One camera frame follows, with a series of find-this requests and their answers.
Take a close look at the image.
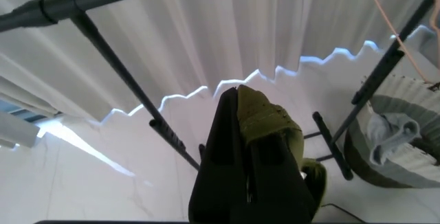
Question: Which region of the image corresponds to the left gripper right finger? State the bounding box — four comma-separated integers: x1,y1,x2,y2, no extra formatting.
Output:
245,133,317,223

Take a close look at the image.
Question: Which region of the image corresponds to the black clothes rack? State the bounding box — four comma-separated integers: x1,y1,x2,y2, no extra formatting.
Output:
0,0,440,182

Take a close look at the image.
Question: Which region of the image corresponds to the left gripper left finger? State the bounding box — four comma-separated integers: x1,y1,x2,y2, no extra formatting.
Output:
188,85,250,223

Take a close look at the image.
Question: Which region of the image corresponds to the white curtain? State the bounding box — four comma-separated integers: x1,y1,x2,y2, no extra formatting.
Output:
0,0,440,124
0,110,41,150

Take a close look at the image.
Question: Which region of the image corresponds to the window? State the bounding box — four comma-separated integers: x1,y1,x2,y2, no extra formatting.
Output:
0,98,65,125

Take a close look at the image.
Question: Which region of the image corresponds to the black cable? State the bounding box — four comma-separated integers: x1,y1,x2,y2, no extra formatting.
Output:
320,202,366,223

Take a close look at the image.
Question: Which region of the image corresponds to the white laundry basket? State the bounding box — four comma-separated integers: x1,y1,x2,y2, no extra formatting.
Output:
343,74,440,189

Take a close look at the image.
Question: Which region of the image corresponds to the green short-sleeved shirt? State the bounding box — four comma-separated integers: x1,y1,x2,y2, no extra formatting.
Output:
236,84,328,218

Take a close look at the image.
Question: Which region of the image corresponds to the pale grey garment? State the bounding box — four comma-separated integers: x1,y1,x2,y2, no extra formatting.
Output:
365,112,422,166

